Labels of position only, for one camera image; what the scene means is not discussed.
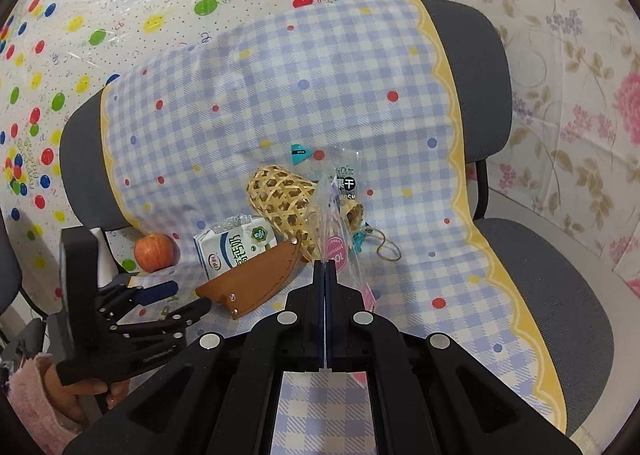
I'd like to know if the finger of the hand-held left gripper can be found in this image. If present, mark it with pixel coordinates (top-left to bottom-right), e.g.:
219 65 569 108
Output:
97 281 180 318
112 297 213 341

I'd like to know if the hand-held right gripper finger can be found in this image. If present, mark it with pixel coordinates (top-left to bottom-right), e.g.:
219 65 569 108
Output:
62 260 327 455
325 260 583 455

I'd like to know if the clear bag with pink label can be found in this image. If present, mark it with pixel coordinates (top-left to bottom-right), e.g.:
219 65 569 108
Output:
305 147 376 386

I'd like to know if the person's left forearm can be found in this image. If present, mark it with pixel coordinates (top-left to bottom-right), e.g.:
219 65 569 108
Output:
7 352 83 455

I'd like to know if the person's left hand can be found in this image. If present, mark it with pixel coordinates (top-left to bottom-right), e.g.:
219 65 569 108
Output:
45 365 131 423

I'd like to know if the red apple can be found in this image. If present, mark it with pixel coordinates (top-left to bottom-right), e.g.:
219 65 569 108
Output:
133 233 176 272

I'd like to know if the small white container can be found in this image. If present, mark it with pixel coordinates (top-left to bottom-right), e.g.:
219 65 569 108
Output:
97 229 138 286

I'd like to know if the brown leather sheath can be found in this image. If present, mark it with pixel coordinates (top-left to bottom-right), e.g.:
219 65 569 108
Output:
195 237 303 320

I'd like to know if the white and green milk carton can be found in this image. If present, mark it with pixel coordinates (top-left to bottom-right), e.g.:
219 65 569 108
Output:
193 215 278 281

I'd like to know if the woven bamboo basket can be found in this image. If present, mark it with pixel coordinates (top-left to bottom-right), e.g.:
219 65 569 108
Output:
246 165 326 261

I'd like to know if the clear packet with black print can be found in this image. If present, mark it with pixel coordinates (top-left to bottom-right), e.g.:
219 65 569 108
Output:
320 147 368 233

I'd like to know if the blue checked plastic cloth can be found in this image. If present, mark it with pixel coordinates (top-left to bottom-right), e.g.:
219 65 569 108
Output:
100 0 568 455

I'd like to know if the grey office chair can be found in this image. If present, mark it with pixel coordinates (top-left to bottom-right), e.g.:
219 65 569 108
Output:
59 0 615 441

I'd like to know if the floral print plastic sheet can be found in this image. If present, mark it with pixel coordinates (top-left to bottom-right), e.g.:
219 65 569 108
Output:
372 0 640 296

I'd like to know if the jute string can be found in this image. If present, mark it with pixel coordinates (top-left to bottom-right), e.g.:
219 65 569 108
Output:
365 227 401 263

